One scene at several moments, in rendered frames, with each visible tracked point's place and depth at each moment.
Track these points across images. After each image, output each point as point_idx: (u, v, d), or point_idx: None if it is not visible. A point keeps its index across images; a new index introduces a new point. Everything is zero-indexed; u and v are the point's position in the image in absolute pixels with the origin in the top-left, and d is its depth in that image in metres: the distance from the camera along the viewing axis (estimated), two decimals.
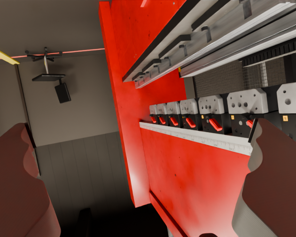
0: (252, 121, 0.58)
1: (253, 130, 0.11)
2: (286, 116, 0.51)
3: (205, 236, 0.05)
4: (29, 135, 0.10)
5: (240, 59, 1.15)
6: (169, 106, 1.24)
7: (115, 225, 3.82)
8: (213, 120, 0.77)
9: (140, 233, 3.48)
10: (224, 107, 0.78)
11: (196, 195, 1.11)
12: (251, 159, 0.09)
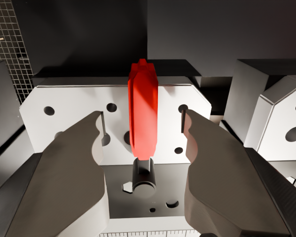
0: None
1: (183, 122, 0.12)
2: None
3: (205, 236, 0.05)
4: (102, 123, 0.11)
5: None
6: None
7: None
8: None
9: None
10: None
11: None
12: (187, 149, 0.10)
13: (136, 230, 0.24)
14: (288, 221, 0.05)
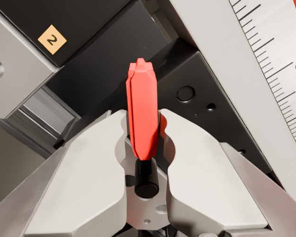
0: None
1: (159, 122, 0.12)
2: None
3: (205, 236, 0.05)
4: (127, 122, 0.12)
5: None
6: None
7: None
8: None
9: None
10: None
11: None
12: (165, 149, 0.10)
13: (268, 93, 0.15)
14: (264, 211, 0.06)
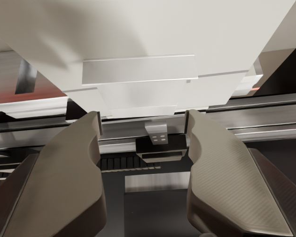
0: None
1: (187, 122, 0.12)
2: None
3: (205, 236, 0.05)
4: (98, 123, 0.11)
5: None
6: None
7: None
8: None
9: None
10: None
11: None
12: (190, 149, 0.10)
13: None
14: (291, 223, 0.05)
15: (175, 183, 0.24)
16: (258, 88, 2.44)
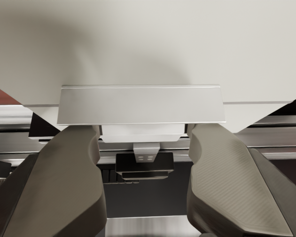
0: None
1: None
2: None
3: (205, 236, 0.05)
4: None
5: None
6: None
7: None
8: None
9: None
10: None
11: None
12: (190, 149, 0.10)
13: None
14: (291, 223, 0.05)
15: (172, 231, 0.19)
16: None
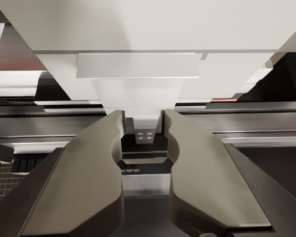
0: None
1: (163, 122, 0.12)
2: None
3: (205, 236, 0.05)
4: (123, 122, 0.12)
5: None
6: None
7: None
8: None
9: None
10: None
11: None
12: (169, 149, 0.10)
13: None
14: (268, 212, 0.06)
15: None
16: (232, 99, 2.57)
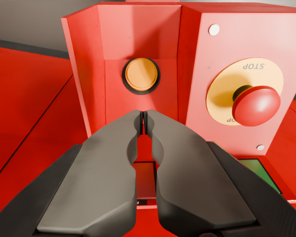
0: None
1: (146, 122, 0.12)
2: None
3: (205, 236, 0.05)
4: (140, 122, 0.12)
5: None
6: None
7: None
8: None
9: None
10: None
11: None
12: (153, 150, 0.10)
13: None
14: (253, 207, 0.06)
15: None
16: None
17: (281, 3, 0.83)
